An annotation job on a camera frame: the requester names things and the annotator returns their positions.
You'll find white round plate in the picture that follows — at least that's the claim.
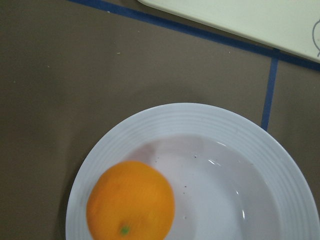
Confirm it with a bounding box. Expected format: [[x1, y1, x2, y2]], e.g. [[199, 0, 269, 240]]
[[65, 103, 320, 240]]

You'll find orange fruit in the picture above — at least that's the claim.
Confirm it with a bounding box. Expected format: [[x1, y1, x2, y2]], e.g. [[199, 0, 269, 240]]
[[86, 161, 175, 240]]

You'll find cream bear tray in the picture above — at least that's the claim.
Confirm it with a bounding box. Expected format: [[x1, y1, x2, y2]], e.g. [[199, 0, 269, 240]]
[[141, 0, 320, 63]]

